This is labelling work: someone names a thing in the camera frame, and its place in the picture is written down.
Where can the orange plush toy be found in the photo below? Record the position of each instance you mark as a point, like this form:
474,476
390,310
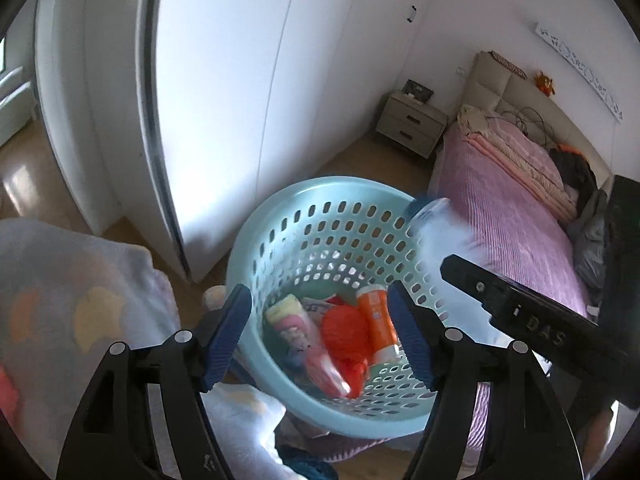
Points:
545,84

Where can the printed fleece blanket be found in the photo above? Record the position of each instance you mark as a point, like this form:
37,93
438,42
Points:
75,285

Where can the white patterned wall strip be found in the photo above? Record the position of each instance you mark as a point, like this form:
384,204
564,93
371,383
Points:
580,67

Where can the white wardrobe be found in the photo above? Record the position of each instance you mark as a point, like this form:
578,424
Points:
225,85

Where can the clear plastic bottle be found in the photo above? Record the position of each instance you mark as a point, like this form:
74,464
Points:
435,230

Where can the white bed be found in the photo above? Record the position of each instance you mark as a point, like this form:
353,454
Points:
15,100

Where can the dark picture frame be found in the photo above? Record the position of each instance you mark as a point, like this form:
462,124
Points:
417,91

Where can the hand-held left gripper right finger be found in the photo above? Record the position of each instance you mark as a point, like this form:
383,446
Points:
412,340

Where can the dark clothes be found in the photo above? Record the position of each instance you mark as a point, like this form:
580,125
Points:
572,170

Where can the orange white tube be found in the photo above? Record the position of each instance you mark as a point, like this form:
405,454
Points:
380,320

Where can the teal plastic basket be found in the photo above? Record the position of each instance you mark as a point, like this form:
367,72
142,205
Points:
310,220

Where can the grey cloth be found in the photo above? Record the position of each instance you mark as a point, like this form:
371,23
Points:
590,245

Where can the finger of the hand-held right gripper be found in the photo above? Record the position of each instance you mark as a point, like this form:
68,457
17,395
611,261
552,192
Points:
465,277

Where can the folded pink blankets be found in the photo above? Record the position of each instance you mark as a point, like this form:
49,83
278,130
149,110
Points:
520,160

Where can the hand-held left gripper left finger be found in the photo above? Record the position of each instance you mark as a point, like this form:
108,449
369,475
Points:
225,335

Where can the pink yellow plastic bottle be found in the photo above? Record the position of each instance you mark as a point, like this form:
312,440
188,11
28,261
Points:
300,340

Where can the beige nightstand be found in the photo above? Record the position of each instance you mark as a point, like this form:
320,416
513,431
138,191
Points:
410,120

